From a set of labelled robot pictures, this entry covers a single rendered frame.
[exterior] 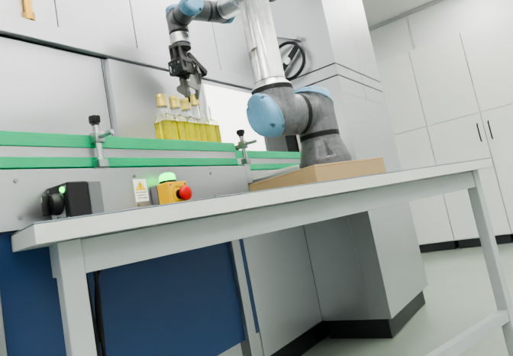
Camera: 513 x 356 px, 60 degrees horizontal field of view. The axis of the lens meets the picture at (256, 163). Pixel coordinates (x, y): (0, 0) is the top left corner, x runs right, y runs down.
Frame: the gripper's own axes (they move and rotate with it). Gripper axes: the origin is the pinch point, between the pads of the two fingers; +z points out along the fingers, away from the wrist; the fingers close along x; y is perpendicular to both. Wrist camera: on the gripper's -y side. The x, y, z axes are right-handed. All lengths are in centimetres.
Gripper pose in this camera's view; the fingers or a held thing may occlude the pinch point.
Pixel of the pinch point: (194, 97)
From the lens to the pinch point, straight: 168.3
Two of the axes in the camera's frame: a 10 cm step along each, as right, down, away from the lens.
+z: 1.9, 9.8, -1.2
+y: -5.7, 0.1, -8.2
